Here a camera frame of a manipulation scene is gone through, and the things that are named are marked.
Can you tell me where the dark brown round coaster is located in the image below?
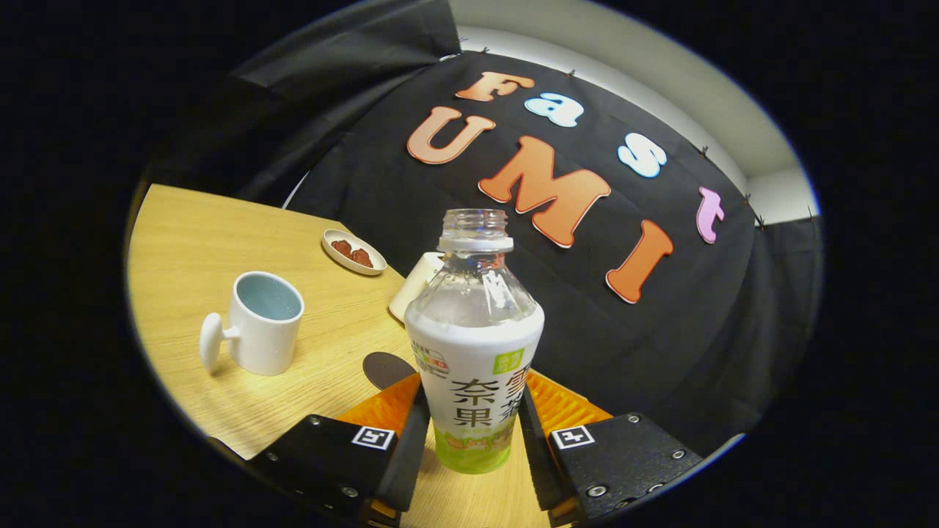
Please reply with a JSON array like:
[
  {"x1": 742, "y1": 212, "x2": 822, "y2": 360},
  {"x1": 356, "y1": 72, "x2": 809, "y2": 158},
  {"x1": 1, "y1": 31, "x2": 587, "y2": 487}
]
[{"x1": 362, "y1": 351, "x2": 417, "y2": 391}]

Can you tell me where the clear juice bottle green label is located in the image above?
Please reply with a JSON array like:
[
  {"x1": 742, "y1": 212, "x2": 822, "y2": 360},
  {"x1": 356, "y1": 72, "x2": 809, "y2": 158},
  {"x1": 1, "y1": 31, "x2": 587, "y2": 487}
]
[{"x1": 404, "y1": 209, "x2": 546, "y2": 475}]

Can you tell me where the wooden table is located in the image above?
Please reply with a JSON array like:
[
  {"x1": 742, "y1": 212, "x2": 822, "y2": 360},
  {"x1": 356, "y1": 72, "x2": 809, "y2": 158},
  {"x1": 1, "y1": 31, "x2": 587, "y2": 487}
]
[{"x1": 126, "y1": 183, "x2": 551, "y2": 528}]

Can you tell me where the white cup blue inside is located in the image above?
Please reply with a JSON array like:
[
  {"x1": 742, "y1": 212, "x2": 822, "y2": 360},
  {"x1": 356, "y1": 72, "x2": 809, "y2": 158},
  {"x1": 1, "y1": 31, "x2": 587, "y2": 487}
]
[{"x1": 199, "y1": 271, "x2": 305, "y2": 377}]

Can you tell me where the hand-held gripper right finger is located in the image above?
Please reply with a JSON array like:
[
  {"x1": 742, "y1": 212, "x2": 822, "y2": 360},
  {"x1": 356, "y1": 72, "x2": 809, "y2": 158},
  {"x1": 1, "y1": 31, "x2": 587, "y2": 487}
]
[{"x1": 517, "y1": 369, "x2": 705, "y2": 527}]

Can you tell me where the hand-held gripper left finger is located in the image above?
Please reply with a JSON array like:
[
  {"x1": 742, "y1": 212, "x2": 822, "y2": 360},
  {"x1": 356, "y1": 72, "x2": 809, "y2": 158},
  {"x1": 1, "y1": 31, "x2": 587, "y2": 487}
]
[{"x1": 249, "y1": 372, "x2": 431, "y2": 528}]

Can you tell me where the white oval dish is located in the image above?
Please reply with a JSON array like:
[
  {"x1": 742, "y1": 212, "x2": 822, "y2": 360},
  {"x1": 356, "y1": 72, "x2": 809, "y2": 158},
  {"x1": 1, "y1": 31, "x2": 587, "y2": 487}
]
[{"x1": 322, "y1": 229, "x2": 387, "y2": 276}]

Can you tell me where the black backdrop cloth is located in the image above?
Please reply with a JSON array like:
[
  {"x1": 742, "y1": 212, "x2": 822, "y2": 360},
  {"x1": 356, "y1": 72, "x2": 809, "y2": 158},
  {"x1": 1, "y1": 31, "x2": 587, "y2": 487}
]
[{"x1": 150, "y1": 0, "x2": 822, "y2": 459}]

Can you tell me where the cream toaster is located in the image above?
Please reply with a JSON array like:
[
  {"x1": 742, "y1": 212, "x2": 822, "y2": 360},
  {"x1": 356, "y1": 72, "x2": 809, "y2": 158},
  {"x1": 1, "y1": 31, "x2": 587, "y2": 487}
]
[{"x1": 388, "y1": 252, "x2": 446, "y2": 323}]

